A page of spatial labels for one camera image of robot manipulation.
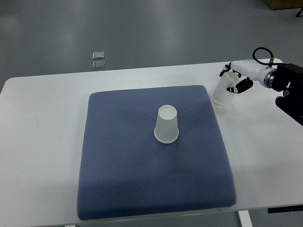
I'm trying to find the brown cardboard box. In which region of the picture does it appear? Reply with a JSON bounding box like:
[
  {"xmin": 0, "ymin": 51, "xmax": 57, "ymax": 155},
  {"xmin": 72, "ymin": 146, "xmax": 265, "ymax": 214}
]
[{"xmin": 265, "ymin": 0, "xmax": 303, "ymax": 10}]

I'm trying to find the white paper cup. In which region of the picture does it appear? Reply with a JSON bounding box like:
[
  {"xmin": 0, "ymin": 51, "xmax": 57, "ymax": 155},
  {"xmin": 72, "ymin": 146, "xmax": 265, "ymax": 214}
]
[
  {"xmin": 211, "ymin": 71, "xmax": 239, "ymax": 105},
  {"xmin": 154, "ymin": 105, "xmax": 179, "ymax": 144}
]

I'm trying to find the metal floor plate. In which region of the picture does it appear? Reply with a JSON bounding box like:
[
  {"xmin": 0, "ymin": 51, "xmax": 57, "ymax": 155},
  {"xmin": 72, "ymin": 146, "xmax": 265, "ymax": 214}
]
[
  {"xmin": 92, "ymin": 60, "xmax": 105, "ymax": 70},
  {"xmin": 92, "ymin": 51, "xmax": 105, "ymax": 60}
]

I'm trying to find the upper metal floor plate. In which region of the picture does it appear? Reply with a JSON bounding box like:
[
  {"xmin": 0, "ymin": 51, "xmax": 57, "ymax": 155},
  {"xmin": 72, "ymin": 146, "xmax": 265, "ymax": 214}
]
[{"xmin": 92, "ymin": 51, "xmax": 105, "ymax": 60}]

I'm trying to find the black table control panel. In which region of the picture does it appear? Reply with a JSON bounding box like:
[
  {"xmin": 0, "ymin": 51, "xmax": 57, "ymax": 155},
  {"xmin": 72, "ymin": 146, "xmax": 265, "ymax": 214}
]
[{"xmin": 267, "ymin": 205, "xmax": 303, "ymax": 214}]

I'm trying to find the white table leg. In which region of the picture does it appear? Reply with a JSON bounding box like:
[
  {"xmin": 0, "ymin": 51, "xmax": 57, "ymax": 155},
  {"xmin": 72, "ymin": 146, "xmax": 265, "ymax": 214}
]
[{"xmin": 238, "ymin": 210, "xmax": 253, "ymax": 227}]

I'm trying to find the black tripod leg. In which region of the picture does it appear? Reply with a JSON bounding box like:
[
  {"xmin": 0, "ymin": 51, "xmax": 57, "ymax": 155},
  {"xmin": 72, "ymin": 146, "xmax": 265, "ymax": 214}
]
[{"xmin": 296, "ymin": 8, "xmax": 303, "ymax": 17}]

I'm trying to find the lower metal floor plate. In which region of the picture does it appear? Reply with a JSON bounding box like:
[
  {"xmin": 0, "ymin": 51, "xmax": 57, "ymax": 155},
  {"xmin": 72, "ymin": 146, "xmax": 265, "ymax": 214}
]
[{"xmin": 92, "ymin": 60, "xmax": 105, "ymax": 70}]

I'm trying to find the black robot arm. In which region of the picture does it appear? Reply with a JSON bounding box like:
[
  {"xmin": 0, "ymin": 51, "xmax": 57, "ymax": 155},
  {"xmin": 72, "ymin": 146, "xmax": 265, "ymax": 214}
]
[{"xmin": 252, "ymin": 47, "xmax": 303, "ymax": 125}]

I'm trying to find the blue textured cushion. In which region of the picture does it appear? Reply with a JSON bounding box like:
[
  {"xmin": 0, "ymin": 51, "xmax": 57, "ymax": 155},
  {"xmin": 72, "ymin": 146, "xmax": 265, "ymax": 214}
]
[{"xmin": 77, "ymin": 85, "xmax": 236, "ymax": 220}]

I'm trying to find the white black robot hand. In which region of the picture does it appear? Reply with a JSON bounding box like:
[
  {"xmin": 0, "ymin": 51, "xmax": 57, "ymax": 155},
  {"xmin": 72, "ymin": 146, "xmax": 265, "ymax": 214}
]
[{"xmin": 219, "ymin": 60, "xmax": 276, "ymax": 94}]

